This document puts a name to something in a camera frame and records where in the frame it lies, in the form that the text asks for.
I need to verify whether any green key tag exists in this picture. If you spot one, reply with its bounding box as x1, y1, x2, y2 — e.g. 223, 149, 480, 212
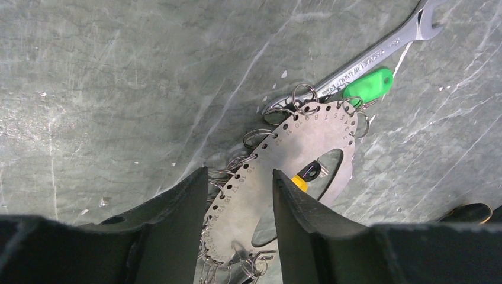
342, 67, 394, 108

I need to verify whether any metal key organizer plate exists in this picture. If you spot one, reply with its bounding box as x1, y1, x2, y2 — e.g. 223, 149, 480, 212
197, 95, 367, 283

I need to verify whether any silver wrench near plate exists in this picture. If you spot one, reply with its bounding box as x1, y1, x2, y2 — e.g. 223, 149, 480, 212
262, 0, 445, 125

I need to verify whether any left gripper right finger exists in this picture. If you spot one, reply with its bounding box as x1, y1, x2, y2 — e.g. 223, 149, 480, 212
272, 169, 377, 283

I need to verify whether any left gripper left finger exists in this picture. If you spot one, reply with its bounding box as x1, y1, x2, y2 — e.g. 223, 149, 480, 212
81, 167, 208, 283

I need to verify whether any right orange black screwdriver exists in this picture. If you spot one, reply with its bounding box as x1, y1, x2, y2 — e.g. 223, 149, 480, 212
438, 202, 493, 224

